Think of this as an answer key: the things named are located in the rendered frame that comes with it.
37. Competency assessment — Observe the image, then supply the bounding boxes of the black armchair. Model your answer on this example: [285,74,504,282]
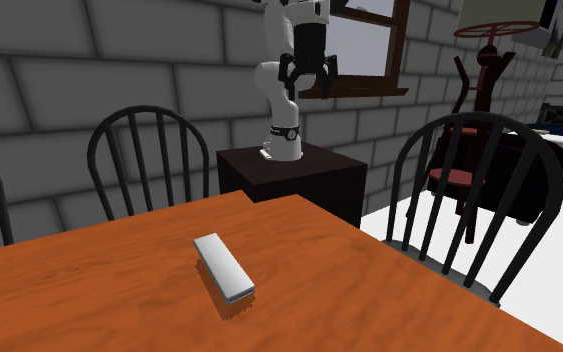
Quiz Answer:
[426,127,563,226]

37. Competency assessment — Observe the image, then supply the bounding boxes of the orange wooden table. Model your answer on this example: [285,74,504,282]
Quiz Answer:
[0,189,563,352]

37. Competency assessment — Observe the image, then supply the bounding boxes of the white flat rectangular box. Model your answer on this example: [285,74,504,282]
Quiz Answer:
[193,232,257,306]

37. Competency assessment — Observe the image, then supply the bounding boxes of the dark red coat rack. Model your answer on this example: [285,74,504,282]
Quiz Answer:
[426,20,541,245]

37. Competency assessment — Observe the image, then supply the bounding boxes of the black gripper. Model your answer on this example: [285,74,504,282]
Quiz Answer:
[277,22,340,103]

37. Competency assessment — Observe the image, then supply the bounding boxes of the brown framed window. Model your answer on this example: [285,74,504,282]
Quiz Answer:
[298,0,412,101]

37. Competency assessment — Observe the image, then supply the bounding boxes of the dark robot stand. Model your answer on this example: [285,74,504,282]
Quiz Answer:
[215,141,369,230]

